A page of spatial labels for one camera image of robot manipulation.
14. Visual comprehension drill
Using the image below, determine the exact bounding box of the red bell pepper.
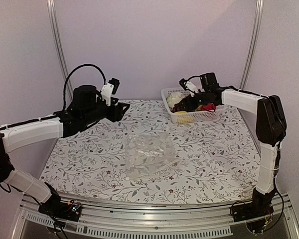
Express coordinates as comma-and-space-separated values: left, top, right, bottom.
201, 104, 216, 112

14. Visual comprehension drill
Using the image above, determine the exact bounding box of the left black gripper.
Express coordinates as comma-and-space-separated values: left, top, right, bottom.
82, 97, 130, 126

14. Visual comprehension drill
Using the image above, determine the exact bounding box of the right aluminium frame post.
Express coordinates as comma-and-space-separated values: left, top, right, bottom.
239, 0, 264, 90

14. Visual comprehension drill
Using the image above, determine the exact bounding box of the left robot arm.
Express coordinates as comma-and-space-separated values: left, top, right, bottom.
0, 83, 130, 216

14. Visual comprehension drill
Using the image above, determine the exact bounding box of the aluminium front rail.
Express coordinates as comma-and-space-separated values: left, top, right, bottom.
11, 193, 299, 239

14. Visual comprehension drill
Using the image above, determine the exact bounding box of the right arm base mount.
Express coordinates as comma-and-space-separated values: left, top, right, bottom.
230, 198, 274, 234

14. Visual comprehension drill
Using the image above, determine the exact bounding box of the yellow lemon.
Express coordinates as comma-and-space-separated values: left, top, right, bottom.
174, 111, 194, 124

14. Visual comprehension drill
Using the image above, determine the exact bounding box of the floral tablecloth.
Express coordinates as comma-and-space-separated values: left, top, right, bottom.
40, 101, 260, 204

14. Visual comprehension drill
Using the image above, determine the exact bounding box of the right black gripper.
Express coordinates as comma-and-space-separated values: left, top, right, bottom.
177, 90, 210, 112

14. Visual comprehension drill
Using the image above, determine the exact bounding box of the clear zip top bag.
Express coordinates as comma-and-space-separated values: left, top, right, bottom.
124, 132, 179, 180

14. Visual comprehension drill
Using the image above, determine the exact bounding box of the left aluminium frame post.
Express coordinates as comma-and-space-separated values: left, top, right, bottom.
46, 0, 74, 95

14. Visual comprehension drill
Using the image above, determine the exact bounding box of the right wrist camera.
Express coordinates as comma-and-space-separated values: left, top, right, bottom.
179, 77, 200, 97

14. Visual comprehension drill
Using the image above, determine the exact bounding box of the aluminium frame post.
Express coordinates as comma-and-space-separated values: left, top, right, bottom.
239, 0, 264, 90
46, 0, 74, 95

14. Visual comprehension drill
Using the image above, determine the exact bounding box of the purple grape bunch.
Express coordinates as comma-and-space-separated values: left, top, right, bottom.
171, 102, 186, 113

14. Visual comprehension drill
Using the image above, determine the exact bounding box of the white cauliflower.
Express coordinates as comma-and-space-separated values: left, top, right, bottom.
166, 92, 185, 108

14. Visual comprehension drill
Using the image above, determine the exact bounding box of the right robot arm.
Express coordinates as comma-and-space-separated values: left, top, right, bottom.
179, 72, 287, 217

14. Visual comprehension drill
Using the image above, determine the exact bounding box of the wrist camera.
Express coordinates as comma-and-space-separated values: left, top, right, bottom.
101, 78, 120, 107
179, 77, 200, 97

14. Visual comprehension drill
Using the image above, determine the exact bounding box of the white plastic basket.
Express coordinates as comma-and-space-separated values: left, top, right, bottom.
161, 87, 226, 124

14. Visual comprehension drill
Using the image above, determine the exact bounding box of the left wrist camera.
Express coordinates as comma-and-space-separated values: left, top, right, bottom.
101, 78, 120, 107

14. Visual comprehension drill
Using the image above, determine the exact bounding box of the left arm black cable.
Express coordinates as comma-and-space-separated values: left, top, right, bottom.
62, 64, 107, 112

